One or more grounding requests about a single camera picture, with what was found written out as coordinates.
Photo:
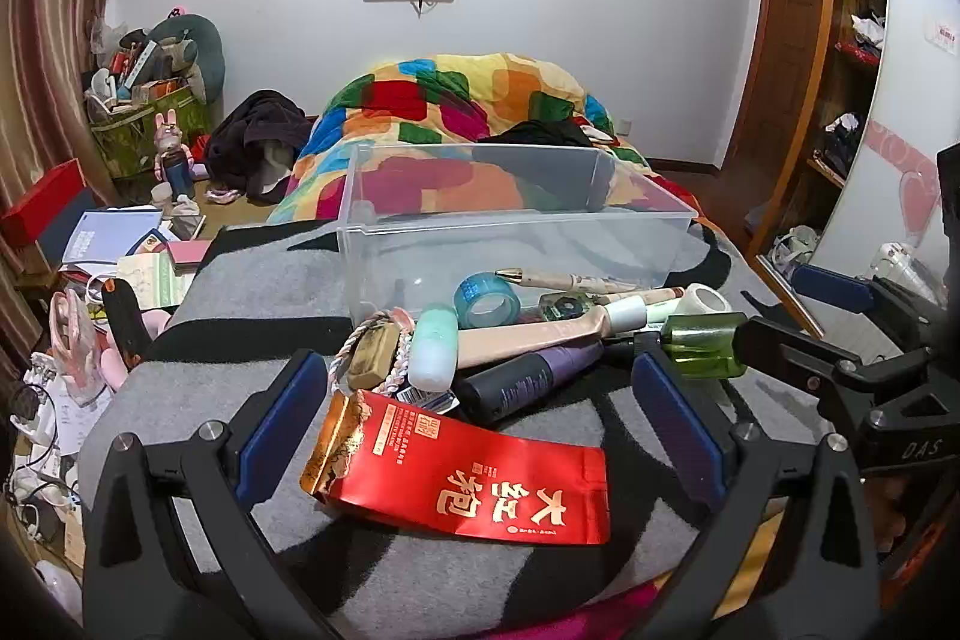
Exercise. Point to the light green tube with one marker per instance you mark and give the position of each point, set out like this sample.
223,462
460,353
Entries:
626,316

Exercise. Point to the white sliding wardrobe door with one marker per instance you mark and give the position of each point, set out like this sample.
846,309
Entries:
907,85

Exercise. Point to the blue tape roll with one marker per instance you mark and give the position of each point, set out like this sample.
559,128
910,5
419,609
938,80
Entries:
469,295

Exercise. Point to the blue notebook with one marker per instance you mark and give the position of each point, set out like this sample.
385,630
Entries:
97,239

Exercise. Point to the colourful patchwork quilt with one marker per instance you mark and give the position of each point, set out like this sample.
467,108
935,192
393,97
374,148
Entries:
450,100

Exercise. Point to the grey plush pillow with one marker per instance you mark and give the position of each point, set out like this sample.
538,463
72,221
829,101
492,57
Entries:
206,48

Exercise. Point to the blue staple box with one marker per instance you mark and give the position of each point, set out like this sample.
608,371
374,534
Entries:
427,396

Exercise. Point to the green storage box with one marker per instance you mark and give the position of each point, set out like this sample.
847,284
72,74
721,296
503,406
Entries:
120,145

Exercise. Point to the clear plastic bin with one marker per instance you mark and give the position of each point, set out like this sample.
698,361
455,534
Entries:
420,250

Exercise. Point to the black orange tool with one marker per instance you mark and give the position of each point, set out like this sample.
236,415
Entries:
124,325

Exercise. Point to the red box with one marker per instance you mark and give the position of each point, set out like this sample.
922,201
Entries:
45,197

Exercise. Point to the wooden wardrobe shelf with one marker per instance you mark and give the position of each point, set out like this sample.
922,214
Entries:
829,10

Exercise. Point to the green correction tape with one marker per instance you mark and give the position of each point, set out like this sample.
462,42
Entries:
566,306

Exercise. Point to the cream pen with gold tip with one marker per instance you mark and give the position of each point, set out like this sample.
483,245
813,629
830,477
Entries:
555,278

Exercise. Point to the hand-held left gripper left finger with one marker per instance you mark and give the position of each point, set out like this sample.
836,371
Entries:
277,422

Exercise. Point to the black purple bottle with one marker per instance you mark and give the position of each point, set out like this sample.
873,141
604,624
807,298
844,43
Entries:
517,377

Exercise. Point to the white plastic object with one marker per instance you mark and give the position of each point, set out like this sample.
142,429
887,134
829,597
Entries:
904,272

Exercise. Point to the grey black striped blanket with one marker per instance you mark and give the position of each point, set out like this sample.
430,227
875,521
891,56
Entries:
262,280

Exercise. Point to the cream tube with brown cap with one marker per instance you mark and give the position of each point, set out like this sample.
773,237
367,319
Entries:
652,295

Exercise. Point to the brown rectangular block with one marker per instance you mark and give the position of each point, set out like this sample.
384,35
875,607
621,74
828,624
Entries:
371,355

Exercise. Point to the white shoes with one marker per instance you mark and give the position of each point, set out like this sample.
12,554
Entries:
795,250

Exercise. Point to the brown wooden door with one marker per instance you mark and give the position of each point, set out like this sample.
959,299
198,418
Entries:
780,48

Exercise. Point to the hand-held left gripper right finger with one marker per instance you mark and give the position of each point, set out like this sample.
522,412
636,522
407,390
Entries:
675,415

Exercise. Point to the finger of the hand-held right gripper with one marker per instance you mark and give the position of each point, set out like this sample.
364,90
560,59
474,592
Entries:
795,351
829,284

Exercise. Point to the light green booklet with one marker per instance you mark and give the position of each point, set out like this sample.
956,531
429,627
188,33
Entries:
150,280

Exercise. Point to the pink tube with mint cap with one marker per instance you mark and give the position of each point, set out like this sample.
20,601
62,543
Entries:
435,347

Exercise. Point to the pink clear pouch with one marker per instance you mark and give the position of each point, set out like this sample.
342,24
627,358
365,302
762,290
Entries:
75,340

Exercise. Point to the pink rabbit figurine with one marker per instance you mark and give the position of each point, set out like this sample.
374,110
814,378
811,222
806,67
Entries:
176,160

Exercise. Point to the white tape roll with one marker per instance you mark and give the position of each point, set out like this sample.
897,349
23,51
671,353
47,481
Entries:
705,297

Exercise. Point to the red gold tea packet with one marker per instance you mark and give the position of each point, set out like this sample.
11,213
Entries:
465,475

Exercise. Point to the dark clothes pile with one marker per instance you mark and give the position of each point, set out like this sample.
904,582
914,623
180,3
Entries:
255,130

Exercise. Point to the small green glass bottle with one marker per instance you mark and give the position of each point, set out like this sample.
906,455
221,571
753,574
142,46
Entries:
697,347

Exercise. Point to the white papers pile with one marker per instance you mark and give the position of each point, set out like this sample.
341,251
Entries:
71,422

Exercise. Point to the pink brown curtain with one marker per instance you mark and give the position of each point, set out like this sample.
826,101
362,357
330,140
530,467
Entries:
60,10

